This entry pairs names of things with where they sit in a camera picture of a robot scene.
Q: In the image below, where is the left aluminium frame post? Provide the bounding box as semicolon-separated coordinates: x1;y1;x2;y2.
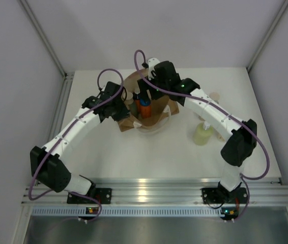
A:
19;0;70;79

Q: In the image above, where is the perforated grey cable duct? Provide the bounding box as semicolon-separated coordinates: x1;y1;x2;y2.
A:
31;206;239;217

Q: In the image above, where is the aluminium mounting rail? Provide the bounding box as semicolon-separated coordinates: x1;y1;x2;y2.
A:
21;177;288;205

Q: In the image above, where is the orange bottle blue cap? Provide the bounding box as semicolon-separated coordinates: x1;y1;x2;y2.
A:
139;99;152;119

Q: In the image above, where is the olive bottle beige cap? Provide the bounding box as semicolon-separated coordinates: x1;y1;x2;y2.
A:
124;91;138;117

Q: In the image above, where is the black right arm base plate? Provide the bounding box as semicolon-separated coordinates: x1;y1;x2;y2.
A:
201;187;248;205

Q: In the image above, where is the cream pump bottle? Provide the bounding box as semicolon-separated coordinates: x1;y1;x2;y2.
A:
216;130;225;142

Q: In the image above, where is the beige round pump bottle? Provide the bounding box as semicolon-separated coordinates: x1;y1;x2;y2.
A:
198;91;221;121

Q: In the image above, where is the right aluminium frame post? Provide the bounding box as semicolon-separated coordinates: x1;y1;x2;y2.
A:
246;0;288;73

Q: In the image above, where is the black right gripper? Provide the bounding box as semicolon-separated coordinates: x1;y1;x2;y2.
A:
137;74;168;105

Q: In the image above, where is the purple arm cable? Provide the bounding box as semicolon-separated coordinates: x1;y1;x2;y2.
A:
28;68;124;201
133;49;271;180

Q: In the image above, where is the orange bottle dark cap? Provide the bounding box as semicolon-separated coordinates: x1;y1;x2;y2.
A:
133;92;140;113

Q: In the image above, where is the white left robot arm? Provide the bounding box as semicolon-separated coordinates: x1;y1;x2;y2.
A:
30;81;130;203

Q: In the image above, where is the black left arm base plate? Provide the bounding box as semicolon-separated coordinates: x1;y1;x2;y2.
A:
67;188;112;204

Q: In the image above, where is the aluminium frame post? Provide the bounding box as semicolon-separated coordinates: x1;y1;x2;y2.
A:
19;0;70;79
246;0;288;73

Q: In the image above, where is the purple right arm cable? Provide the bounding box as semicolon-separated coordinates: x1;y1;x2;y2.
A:
133;49;271;180

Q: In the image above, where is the yellow-green pump bottle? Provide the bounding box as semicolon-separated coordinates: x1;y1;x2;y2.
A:
193;121;214;146

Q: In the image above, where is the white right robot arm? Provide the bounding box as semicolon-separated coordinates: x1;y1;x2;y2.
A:
136;58;257;202

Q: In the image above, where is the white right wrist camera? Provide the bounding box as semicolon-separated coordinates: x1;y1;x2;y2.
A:
147;57;160;80

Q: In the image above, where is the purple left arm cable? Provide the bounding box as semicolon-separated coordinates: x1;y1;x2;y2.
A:
28;68;124;201

